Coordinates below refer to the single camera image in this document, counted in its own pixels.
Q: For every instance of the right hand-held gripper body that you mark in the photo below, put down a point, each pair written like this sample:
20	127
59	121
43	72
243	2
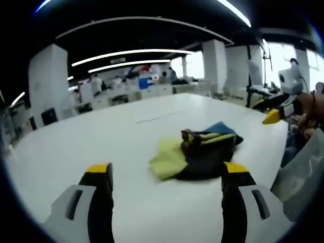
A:
291	83

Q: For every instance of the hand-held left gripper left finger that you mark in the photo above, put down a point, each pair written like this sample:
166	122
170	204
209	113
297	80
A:
76	207

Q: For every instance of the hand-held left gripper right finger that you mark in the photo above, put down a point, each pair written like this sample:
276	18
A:
258	202

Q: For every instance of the pile of coloured cloths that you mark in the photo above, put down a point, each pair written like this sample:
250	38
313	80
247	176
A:
200	154

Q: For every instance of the person's right hand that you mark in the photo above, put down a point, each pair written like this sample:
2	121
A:
305	105

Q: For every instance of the black framed desk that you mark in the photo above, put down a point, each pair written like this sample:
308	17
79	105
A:
260	91

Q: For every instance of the thin black stand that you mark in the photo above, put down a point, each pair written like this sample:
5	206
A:
267	60

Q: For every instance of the grey translucent plastic container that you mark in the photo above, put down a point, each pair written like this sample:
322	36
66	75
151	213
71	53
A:
301	177

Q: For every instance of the long ceiling light strip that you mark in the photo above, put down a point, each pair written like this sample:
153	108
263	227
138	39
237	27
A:
41	5
236	11
131	53
129	65
18	98

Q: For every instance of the black chair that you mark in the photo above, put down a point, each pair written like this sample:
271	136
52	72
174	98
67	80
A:
49	116

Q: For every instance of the blue box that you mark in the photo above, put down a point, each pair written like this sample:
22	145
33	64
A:
143	83

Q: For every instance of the row of white cabinets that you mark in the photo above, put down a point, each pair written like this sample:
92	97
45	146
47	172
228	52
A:
141	95

